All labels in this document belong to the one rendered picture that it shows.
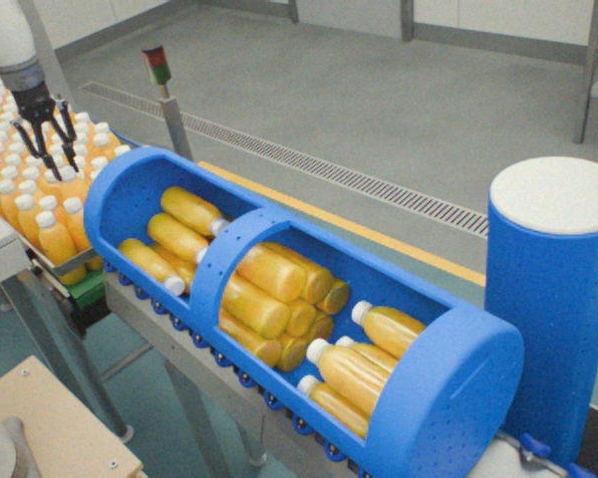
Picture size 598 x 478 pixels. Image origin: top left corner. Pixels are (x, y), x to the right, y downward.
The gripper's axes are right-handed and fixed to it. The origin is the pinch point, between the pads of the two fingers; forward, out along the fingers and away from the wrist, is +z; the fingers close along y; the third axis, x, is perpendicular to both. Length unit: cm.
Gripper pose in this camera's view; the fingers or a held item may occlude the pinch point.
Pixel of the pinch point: (62, 163)
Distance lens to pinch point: 159.9
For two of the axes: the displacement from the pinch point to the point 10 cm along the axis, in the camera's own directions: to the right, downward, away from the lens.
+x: -6.8, -3.7, 6.4
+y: 7.2, -5.0, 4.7
